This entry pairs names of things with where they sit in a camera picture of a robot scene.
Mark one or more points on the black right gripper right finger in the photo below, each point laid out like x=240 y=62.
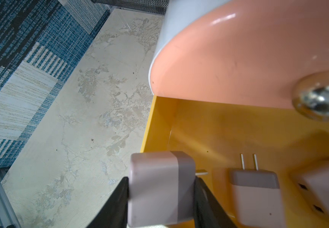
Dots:
x=208 y=213

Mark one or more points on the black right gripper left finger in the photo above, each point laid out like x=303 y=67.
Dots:
x=114 y=212

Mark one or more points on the pink plug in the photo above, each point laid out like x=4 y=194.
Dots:
x=257 y=197
x=312 y=181
x=161 y=188

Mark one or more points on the yellow drawer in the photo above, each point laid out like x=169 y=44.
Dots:
x=223 y=136

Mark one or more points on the white round drawer cabinet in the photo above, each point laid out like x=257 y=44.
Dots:
x=180 y=14

